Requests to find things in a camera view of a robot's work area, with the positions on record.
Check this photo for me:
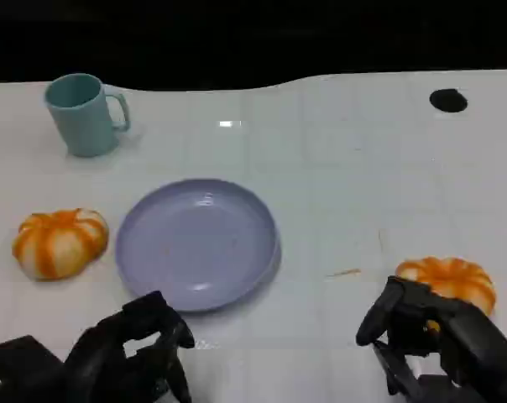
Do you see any black table cable grommet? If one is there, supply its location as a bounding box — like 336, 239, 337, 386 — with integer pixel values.
428, 88, 468, 113

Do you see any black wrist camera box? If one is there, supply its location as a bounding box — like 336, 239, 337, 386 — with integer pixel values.
416, 374, 483, 403
0, 334, 66, 403

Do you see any lilac plate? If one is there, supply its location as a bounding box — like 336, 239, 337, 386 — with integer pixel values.
114, 178, 282, 313

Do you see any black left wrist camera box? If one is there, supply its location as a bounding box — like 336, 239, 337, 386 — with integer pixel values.
0, 334, 66, 403

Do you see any orange and white bread roll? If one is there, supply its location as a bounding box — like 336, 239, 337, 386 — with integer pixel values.
395, 256, 497, 317
11, 207, 110, 282

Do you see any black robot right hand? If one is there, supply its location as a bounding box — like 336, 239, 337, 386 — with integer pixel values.
355, 275, 507, 403

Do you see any pale green mug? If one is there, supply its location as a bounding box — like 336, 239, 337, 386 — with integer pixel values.
43, 72, 132, 159

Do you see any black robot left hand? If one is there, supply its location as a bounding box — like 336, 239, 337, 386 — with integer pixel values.
63, 290, 196, 403

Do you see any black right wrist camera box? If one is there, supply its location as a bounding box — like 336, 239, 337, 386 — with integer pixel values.
416, 374, 483, 403

